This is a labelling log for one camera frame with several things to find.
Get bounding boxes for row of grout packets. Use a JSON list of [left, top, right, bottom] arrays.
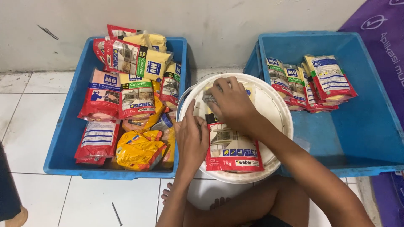
[[265, 54, 358, 114]]

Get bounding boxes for grey cleaning cloth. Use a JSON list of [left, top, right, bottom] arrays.
[[202, 90, 219, 106]]

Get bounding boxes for white plastic bucket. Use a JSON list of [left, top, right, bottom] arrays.
[[175, 83, 283, 211]]

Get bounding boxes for purple printed banner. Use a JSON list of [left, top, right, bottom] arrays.
[[338, 0, 404, 227]]

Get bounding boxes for metal nail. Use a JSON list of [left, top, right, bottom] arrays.
[[111, 202, 123, 227]]

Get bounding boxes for person's dark shorts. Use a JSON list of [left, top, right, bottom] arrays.
[[251, 214, 292, 227]]

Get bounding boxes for person's bare leg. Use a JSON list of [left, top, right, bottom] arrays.
[[181, 175, 310, 227]]

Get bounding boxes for red yellow grout packet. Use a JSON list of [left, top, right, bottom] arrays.
[[203, 81, 265, 173]]

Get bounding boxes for blue plastic crate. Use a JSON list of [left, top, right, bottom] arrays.
[[43, 36, 191, 181], [243, 30, 404, 178]]

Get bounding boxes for person's right hand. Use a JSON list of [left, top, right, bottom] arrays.
[[207, 77, 264, 135]]

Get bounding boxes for person's left hand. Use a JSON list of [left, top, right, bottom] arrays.
[[174, 99, 211, 174]]

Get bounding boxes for pile of grout packets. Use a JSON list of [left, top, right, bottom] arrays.
[[74, 24, 182, 171]]

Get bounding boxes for person's bare foot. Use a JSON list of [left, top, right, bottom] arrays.
[[210, 197, 231, 210], [161, 182, 174, 205]]

